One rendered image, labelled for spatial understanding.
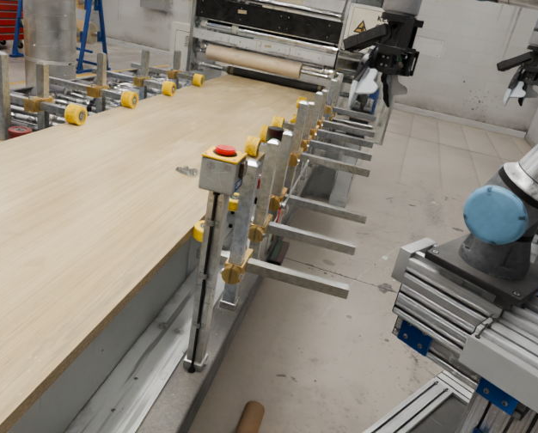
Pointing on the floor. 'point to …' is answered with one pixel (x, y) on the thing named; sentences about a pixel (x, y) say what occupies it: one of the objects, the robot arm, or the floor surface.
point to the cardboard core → (251, 417)
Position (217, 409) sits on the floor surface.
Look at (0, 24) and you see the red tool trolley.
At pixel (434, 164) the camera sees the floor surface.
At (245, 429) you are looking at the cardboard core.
